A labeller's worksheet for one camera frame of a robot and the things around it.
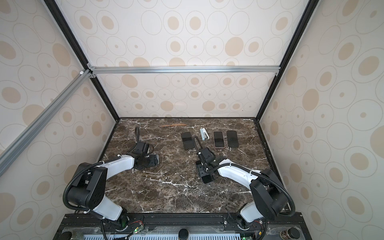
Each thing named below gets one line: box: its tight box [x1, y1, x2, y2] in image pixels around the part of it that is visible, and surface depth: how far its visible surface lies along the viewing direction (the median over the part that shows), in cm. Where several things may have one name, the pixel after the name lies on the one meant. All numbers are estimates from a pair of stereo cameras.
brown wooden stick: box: [159, 124, 187, 128], surface depth 119 cm
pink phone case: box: [213, 131, 226, 149], surface depth 108 cm
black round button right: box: [280, 227, 301, 240], surface depth 66 cm
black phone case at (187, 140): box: [181, 131, 195, 150], surface depth 111 cm
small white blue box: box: [200, 127, 210, 141], surface depth 111 cm
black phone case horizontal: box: [226, 130, 239, 148], surface depth 108 cm
